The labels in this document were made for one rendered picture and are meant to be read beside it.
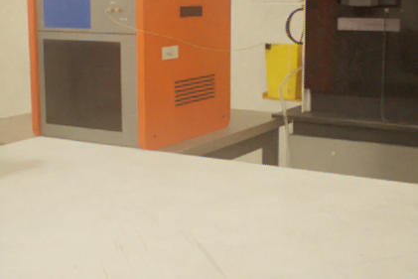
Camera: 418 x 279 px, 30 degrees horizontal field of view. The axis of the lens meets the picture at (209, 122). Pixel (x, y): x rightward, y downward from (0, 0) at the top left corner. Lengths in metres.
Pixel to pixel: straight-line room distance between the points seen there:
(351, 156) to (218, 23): 0.52
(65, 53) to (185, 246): 1.40
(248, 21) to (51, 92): 1.76
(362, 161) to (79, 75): 0.81
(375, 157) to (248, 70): 1.58
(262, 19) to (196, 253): 3.03
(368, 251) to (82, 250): 0.22
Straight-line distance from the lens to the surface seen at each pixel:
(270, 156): 2.41
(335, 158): 2.20
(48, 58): 2.01
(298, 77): 2.32
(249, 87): 3.65
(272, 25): 3.57
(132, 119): 1.86
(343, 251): 0.61
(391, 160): 2.14
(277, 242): 0.62
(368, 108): 2.25
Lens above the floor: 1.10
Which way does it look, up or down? 10 degrees down
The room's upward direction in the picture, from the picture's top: straight up
